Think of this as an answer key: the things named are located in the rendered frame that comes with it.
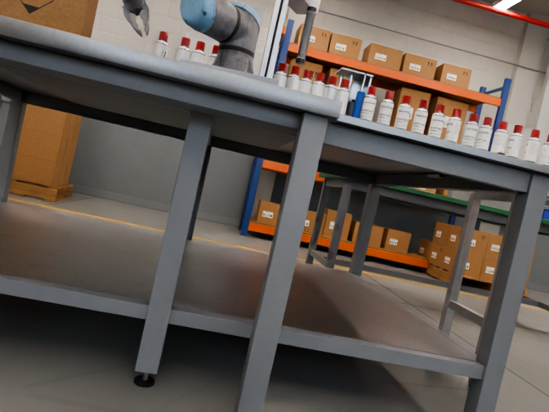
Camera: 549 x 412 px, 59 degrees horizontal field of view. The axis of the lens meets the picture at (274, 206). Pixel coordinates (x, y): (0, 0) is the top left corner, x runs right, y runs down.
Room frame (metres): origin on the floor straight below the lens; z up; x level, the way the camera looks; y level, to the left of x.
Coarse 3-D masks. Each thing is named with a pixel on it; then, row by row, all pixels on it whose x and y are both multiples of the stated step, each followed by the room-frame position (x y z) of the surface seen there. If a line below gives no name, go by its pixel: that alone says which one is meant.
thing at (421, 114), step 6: (420, 102) 2.01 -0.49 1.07; (426, 102) 2.00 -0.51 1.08; (420, 108) 2.00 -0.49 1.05; (426, 108) 2.00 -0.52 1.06; (414, 114) 2.01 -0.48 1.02; (420, 114) 1.99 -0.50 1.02; (426, 114) 1.99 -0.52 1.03; (414, 120) 2.00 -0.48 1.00; (420, 120) 1.99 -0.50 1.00; (414, 126) 2.00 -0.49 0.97; (420, 126) 1.99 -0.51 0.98; (420, 132) 1.99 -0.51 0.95
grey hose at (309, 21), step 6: (312, 12) 1.82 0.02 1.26; (306, 18) 1.83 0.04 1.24; (312, 18) 1.82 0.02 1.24; (306, 24) 1.82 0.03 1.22; (312, 24) 1.83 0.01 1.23; (306, 30) 1.82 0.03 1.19; (306, 36) 1.82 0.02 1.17; (306, 42) 1.82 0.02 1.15; (300, 48) 1.82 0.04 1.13; (306, 48) 1.83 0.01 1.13; (300, 54) 1.82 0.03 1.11; (300, 60) 1.82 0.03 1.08
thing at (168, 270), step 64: (192, 128) 1.28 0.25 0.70; (0, 192) 2.51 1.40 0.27; (192, 192) 1.28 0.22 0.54; (512, 192) 1.52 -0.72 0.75; (0, 256) 1.44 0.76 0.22; (64, 256) 1.62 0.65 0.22; (128, 256) 1.85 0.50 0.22; (192, 256) 2.17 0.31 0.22; (256, 256) 2.61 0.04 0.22; (512, 256) 1.42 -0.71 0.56; (192, 320) 1.30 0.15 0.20; (320, 320) 1.53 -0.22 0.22; (384, 320) 1.73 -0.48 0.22; (512, 320) 1.42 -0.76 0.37
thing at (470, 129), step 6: (474, 114) 2.03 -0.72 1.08; (474, 120) 2.03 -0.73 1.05; (468, 126) 2.03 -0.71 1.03; (474, 126) 2.02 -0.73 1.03; (468, 132) 2.02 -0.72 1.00; (474, 132) 2.02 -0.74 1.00; (462, 138) 2.04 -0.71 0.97; (468, 138) 2.02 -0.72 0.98; (474, 138) 2.02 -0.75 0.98; (462, 144) 2.03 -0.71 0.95; (468, 144) 2.02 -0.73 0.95; (474, 144) 2.03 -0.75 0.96
